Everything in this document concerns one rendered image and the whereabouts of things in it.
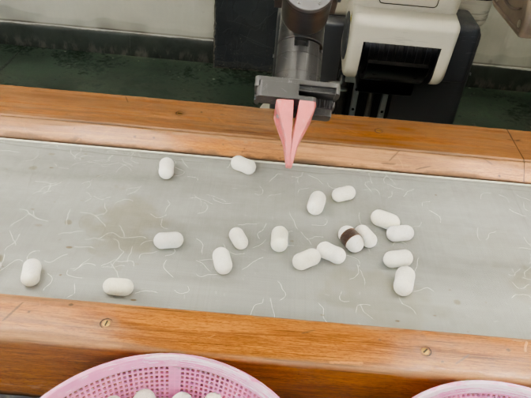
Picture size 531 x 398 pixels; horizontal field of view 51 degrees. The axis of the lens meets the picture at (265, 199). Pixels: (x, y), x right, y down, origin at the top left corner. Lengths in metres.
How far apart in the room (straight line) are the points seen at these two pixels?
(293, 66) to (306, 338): 0.32
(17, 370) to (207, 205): 0.29
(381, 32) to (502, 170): 0.47
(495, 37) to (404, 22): 1.72
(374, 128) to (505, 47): 2.12
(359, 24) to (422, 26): 0.13
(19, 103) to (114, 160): 0.19
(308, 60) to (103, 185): 0.31
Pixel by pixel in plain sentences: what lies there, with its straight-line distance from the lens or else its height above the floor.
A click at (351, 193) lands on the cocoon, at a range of 0.73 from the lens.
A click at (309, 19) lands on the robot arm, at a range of 0.65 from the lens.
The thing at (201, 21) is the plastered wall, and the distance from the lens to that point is 2.78.
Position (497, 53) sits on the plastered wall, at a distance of 2.95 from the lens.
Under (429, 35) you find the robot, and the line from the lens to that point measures 1.23.
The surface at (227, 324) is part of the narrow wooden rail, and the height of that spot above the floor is 0.76.
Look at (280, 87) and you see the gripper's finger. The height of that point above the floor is 0.89.
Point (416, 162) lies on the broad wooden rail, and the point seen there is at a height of 0.75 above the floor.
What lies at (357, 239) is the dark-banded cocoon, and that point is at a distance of 0.65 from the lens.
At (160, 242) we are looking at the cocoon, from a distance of 0.64.
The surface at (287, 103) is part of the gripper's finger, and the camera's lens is 0.66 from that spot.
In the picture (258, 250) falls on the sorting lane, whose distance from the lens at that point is 0.65.
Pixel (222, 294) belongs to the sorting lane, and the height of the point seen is 0.74.
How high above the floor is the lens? 1.19
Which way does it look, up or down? 38 degrees down
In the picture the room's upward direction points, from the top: 5 degrees clockwise
